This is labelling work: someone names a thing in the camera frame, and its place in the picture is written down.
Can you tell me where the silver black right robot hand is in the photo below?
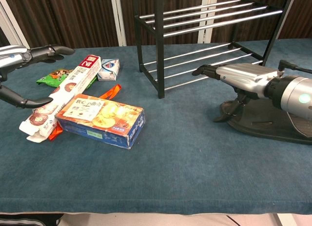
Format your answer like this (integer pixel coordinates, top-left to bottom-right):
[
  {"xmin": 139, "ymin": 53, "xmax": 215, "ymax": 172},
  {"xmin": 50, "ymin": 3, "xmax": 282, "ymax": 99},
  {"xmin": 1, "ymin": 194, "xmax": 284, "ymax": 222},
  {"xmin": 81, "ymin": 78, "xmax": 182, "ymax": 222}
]
[{"xmin": 191, "ymin": 63, "xmax": 283, "ymax": 123}]

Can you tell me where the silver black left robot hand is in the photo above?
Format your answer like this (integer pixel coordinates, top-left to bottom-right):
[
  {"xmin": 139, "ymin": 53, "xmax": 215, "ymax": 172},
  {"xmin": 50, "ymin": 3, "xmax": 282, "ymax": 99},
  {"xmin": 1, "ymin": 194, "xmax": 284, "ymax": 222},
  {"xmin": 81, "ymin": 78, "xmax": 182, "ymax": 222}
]
[{"xmin": 0, "ymin": 44, "xmax": 76, "ymax": 109}]

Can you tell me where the black shoe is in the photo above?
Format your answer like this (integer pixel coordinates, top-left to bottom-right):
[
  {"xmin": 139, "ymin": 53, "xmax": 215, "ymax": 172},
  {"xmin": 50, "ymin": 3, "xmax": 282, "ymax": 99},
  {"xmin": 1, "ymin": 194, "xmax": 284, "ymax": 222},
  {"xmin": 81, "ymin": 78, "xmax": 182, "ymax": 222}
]
[{"xmin": 219, "ymin": 98, "xmax": 312, "ymax": 146}]

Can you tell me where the black metal shoe rack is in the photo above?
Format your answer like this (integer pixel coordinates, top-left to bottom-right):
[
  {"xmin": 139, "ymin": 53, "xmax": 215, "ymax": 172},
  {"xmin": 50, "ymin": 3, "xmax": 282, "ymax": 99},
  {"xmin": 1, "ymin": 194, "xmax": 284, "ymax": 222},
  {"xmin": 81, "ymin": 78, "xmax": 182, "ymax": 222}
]
[{"xmin": 132, "ymin": 0, "xmax": 298, "ymax": 99}]

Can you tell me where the green snack bag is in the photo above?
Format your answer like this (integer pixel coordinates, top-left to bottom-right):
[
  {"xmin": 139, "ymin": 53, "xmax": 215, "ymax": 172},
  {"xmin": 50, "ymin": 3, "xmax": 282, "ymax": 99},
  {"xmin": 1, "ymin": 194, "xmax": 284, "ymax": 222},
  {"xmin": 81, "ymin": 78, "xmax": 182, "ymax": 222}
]
[{"xmin": 36, "ymin": 68, "xmax": 98, "ymax": 89}]

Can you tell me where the long white red wrap box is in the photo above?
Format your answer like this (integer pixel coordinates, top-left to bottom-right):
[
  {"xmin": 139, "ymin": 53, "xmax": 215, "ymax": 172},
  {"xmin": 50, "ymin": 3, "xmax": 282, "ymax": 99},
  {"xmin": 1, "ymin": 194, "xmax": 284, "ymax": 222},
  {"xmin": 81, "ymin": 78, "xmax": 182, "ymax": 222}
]
[{"xmin": 19, "ymin": 54, "xmax": 102, "ymax": 144}]

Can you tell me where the small white blue soap box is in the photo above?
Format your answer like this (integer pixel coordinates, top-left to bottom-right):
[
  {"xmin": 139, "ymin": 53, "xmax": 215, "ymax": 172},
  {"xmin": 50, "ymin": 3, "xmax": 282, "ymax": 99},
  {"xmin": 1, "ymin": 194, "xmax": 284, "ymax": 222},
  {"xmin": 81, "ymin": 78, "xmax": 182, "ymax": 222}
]
[{"xmin": 97, "ymin": 58, "xmax": 120, "ymax": 82}]

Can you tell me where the orange wrapper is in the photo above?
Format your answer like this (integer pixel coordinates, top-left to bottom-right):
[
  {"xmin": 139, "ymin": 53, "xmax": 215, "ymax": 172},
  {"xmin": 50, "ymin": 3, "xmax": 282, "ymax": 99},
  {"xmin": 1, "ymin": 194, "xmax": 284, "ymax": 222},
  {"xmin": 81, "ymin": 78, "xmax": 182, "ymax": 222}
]
[{"xmin": 48, "ymin": 83, "xmax": 122, "ymax": 141}]

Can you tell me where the blue cookie box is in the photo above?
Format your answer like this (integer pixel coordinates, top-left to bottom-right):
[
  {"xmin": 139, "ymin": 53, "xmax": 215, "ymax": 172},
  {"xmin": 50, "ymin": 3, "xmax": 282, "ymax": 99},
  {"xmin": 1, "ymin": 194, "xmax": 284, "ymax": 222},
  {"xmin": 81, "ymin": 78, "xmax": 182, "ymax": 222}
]
[{"xmin": 55, "ymin": 93, "xmax": 146, "ymax": 150}]

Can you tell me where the blue table cloth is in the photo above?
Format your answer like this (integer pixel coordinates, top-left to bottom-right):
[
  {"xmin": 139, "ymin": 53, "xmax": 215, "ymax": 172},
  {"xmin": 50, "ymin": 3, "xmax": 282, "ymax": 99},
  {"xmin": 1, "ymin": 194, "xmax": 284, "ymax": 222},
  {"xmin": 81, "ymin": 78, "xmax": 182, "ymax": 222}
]
[{"xmin": 0, "ymin": 39, "xmax": 312, "ymax": 215}]

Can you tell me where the black striped object under table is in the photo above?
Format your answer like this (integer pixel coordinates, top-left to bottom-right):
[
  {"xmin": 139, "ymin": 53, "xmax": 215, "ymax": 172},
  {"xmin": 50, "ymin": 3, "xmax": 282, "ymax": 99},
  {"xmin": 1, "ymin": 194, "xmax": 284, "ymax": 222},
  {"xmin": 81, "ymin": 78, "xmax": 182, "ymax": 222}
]
[{"xmin": 0, "ymin": 212, "xmax": 64, "ymax": 226}]

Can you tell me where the white partition post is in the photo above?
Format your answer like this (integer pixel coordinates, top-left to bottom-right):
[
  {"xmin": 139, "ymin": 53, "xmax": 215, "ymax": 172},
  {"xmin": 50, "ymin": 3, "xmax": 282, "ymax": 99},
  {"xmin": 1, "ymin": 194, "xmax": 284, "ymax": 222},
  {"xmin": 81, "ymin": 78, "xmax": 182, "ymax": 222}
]
[
  {"xmin": 109, "ymin": 0, "xmax": 128, "ymax": 47},
  {"xmin": 0, "ymin": 0, "xmax": 32, "ymax": 52},
  {"xmin": 196, "ymin": 0, "xmax": 219, "ymax": 44}
]

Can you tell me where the black cable with plug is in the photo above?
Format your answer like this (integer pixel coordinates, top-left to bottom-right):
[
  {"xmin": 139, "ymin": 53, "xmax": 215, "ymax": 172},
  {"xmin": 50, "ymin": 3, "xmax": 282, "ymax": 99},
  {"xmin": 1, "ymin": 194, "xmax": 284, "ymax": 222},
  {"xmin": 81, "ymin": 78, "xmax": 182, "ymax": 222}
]
[{"xmin": 278, "ymin": 60, "xmax": 312, "ymax": 75}]

